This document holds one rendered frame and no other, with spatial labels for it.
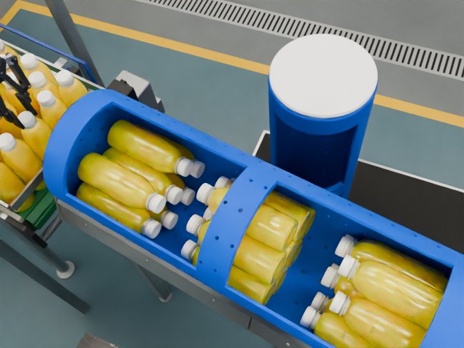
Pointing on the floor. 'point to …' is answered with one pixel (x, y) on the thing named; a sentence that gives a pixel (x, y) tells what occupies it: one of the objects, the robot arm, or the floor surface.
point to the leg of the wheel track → (159, 286)
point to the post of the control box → (10, 255)
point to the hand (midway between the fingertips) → (20, 111)
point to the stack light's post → (72, 35)
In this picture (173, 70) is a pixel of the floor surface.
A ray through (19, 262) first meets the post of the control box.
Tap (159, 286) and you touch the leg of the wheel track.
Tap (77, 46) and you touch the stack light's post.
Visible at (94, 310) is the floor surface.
